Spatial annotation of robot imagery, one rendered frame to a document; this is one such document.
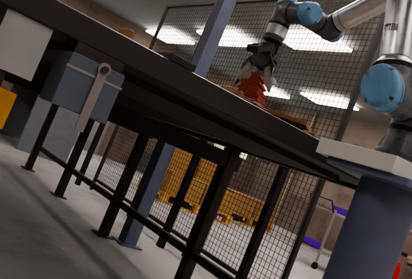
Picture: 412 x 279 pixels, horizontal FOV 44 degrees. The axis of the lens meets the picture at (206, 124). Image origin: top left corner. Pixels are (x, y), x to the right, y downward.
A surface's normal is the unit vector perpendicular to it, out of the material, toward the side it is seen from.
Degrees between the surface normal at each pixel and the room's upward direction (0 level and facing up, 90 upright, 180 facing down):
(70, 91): 90
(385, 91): 101
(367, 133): 90
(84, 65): 90
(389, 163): 90
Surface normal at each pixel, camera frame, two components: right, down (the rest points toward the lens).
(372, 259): -0.07, -0.11
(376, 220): -0.36, -0.22
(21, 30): 0.54, 0.15
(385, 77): -0.78, -0.17
